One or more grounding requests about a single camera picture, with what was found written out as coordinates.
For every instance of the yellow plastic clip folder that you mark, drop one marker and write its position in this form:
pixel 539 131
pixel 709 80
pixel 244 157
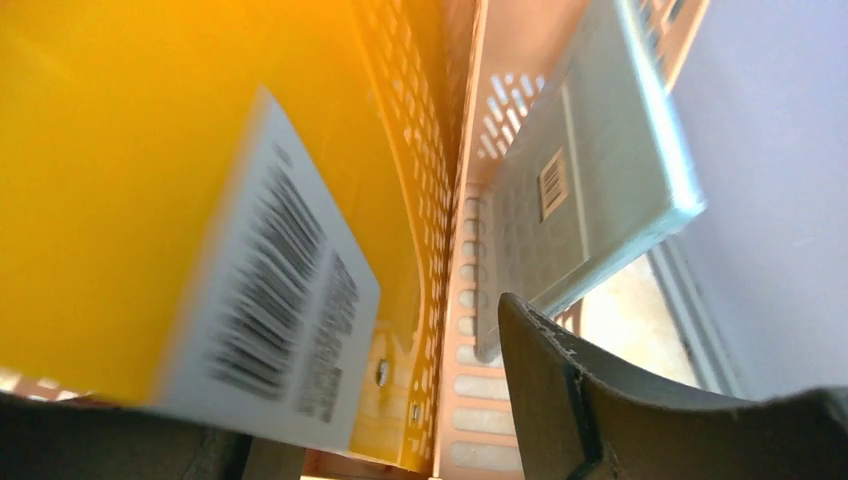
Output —
pixel 222 216

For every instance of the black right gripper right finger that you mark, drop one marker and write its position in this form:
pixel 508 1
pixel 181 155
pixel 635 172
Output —
pixel 581 412

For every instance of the light blue hardcover book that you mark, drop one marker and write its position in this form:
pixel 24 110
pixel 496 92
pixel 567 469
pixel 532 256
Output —
pixel 572 141

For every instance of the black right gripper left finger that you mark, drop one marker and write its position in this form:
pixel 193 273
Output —
pixel 72 440

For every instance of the beige plastic file organizer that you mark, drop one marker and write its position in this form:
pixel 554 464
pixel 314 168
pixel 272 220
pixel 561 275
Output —
pixel 464 265

